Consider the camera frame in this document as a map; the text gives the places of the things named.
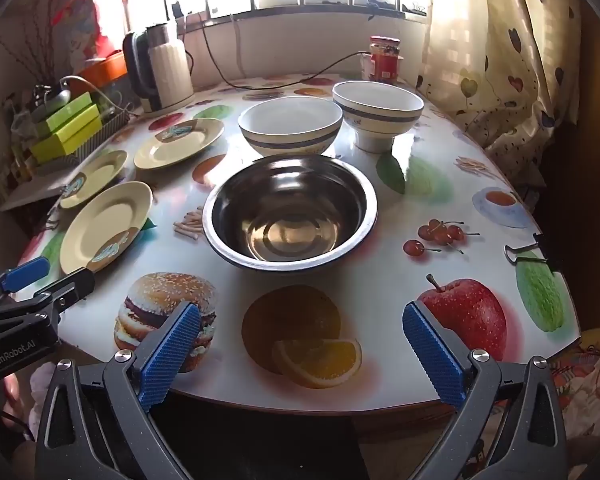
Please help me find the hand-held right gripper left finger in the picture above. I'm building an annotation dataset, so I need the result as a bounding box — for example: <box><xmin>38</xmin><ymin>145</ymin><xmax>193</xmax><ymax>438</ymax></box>
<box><xmin>34</xmin><ymin>301</ymin><xmax>202</xmax><ymax>480</ymax></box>

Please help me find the cream heart print curtain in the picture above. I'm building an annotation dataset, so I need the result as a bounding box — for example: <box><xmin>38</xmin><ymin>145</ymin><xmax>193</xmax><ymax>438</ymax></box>
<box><xmin>415</xmin><ymin>0</ymin><xmax>586</xmax><ymax>181</ymax></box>

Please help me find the red and white carton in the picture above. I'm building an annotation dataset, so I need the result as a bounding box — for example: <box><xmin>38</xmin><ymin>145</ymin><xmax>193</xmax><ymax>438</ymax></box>
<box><xmin>358</xmin><ymin>52</ymin><xmax>407</xmax><ymax>83</ymax></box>

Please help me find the floral printed cloth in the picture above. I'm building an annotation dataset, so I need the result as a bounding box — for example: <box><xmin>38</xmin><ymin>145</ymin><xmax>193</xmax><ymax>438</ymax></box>
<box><xmin>550</xmin><ymin>327</ymin><xmax>600</xmax><ymax>441</ymax></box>

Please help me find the orange box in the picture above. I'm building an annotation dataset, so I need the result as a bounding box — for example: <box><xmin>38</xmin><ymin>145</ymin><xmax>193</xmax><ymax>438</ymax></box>
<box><xmin>75</xmin><ymin>55</ymin><xmax>128</xmax><ymax>91</ymax></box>

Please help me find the green cardboard box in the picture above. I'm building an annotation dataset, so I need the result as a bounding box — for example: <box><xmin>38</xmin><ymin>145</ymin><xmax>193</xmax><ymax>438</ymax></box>
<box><xmin>29</xmin><ymin>116</ymin><xmax>105</xmax><ymax>165</ymax></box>
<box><xmin>32</xmin><ymin>91</ymin><xmax>97</xmax><ymax>126</ymax></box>

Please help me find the red lidded jar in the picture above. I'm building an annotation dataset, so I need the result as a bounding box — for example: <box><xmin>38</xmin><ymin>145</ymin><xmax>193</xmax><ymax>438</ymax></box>
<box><xmin>369</xmin><ymin>35</ymin><xmax>402</xmax><ymax>85</ymax></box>

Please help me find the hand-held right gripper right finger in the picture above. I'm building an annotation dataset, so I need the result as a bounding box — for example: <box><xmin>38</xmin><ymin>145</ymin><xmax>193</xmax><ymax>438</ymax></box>
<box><xmin>401</xmin><ymin>301</ymin><xmax>568</xmax><ymax>480</ymax></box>

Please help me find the black power cable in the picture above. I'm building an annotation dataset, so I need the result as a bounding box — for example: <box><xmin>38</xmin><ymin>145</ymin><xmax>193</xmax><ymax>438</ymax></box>
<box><xmin>182</xmin><ymin>2</ymin><xmax>373</xmax><ymax>92</ymax></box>

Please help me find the white and black electric kettle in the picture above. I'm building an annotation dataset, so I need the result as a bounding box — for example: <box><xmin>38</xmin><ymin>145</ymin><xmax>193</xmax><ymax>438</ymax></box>
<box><xmin>122</xmin><ymin>22</ymin><xmax>196</xmax><ymax>113</ymax></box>

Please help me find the food print tablecloth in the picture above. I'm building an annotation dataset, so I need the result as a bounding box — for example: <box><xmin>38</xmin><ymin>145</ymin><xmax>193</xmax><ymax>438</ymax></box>
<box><xmin>17</xmin><ymin>72</ymin><xmax>583</xmax><ymax>416</ymax></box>

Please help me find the zigzag patterned tray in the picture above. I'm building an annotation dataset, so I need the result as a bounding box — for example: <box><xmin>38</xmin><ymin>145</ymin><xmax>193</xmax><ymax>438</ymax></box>
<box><xmin>35</xmin><ymin>109</ymin><xmax>132</xmax><ymax>171</ymax></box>

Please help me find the black binder clip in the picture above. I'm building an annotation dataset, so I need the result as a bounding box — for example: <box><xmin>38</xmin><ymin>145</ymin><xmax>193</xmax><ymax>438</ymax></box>
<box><xmin>504</xmin><ymin>232</ymin><xmax>563</xmax><ymax>273</ymax></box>

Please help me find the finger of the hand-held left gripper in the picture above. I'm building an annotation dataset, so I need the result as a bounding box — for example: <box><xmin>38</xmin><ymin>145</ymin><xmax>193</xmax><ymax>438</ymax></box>
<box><xmin>10</xmin><ymin>267</ymin><xmax>97</xmax><ymax>322</ymax></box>
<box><xmin>0</xmin><ymin>256</ymin><xmax>51</xmax><ymax>306</ymax></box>

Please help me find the white shelf board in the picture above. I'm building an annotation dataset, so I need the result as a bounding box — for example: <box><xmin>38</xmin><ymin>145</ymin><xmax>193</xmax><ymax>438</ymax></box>
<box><xmin>0</xmin><ymin>160</ymin><xmax>101</xmax><ymax>211</ymax></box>

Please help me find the cream plate with blue print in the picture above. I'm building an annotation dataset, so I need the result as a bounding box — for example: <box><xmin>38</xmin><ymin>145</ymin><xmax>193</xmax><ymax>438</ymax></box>
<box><xmin>59</xmin><ymin>149</ymin><xmax>130</xmax><ymax>210</ymax></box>
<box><xmin>60</xmin><ymin>181</ymin><xmax>154</xmax><ymax>275</ymax></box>
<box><xmin>133</xmin><ymin>117</ymin><xmax>226</xmax><ymax>171</ymax></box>

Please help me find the white bowl with blue stripes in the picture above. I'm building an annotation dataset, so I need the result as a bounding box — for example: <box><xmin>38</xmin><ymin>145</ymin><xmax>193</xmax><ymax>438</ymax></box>
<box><xmin>238</xmin><ymin>96</ymin><xmax>344</xmax><ymax>157</ymax></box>
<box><xmin>332</xmin><ymin>81</ymin><xmax>425</xmax><ymax>153</ymax></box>

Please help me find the brown wooden cabinet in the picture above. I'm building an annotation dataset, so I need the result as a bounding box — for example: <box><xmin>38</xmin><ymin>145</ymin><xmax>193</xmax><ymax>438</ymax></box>
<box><xmin>550</xmin><ymin>10</ymin><xmax>600</xmax><ymax>331</ymax></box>

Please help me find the lavender cloth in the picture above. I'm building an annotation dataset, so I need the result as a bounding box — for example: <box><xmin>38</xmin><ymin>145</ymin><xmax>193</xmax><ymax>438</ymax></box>
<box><xmin>27</xmin><ymin>360</ymin><xmax>56</xmax><ymax>426</ymax></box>

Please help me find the stainless steel bowl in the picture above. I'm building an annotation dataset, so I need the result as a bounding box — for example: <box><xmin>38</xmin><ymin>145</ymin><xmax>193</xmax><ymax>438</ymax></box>
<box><xmin>202</xmin><ymin>154</ymin><xmax>379</xmax><ymax>272</ymax></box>

